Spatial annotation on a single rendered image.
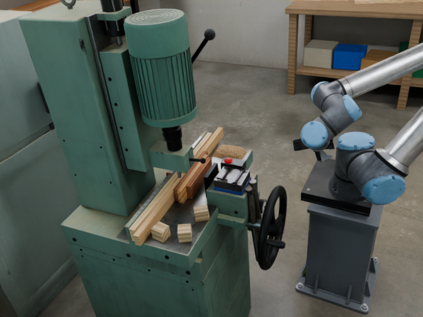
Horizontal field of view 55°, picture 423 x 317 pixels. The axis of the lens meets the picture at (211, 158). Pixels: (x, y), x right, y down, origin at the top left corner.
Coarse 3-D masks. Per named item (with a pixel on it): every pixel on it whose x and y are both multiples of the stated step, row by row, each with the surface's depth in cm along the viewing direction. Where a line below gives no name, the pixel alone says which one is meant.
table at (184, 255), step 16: (176, 208) 136; (192, 208) 136; (208, 208) 135; (176, 224) 130; (192, 224) 129; (208, 224) 130; (224, 224) 136; (240, 224) 133; (128, 240) 126; (176, 240) 124; (192, 240) 123; (144, 256) 127; (160, 256) 124; (176, 256) 120; (192, 256) 121
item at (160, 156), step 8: (160, 144) 139; (152, 152) 136; (160, 152) 135; (168, 152) 134; (176, 152) 134; (184, 152) 134; (192, 152) 137; (152, 160) 138; (160, 160) 137; (168, 160) 135; (176, 160) 134; (184, 160) 133; (160, 168) 139; (168, 168) 137; (176, 168) 136; (184, 168) 134
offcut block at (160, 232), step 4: (156, 224) 125; (160, 224) 125; (164, 224) 124; (152, 228) 123; (156, 228) 123; (160, 228) 123; (164, 228) 123; (168, 228) 124; (152, 232) 124; (156, 232) 122; (160, 232) 122; (164, 232) 122; (168, 232) 124; (152, 236) 125; (156, 236) 124; (160, 236) 122; (164, 236) 123; (168, 236) 125; (160, 240) 124; (164, 240) 124
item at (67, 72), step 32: (32, 32) 118; (64, 32) 113; (64, 64) 120; (64, 96) 128; (96, 96) 123; (64, 128) 136; (96, 128) 130; (96, 160) 138; (96, 192) 148; (128, 192) 147
